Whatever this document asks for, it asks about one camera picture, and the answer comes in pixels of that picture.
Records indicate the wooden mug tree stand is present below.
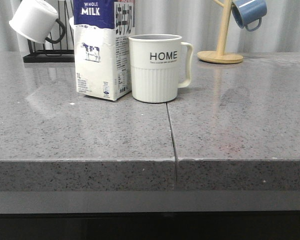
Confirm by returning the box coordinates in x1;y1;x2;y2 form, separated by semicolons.
197;0;243;64

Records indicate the white mug black handle right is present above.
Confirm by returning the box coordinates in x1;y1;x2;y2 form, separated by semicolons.
69;17;74;29

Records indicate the blue enamel mug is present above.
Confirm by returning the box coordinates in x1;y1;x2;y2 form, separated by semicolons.
232;0;267;32

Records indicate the white blue milk carton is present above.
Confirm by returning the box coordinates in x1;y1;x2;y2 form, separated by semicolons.
73;0;135;101

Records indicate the black wire mug rack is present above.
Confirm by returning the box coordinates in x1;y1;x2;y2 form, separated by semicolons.
22;0;75;64

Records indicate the white mug black handle left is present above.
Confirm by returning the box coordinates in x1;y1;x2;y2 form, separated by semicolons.
9;0;66;44

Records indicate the white mug black handle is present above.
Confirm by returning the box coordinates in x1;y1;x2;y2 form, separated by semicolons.
9;0;66;44
69;17;74;29

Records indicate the cream HOME mug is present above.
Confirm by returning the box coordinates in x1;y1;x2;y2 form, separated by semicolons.
129;34;193;104

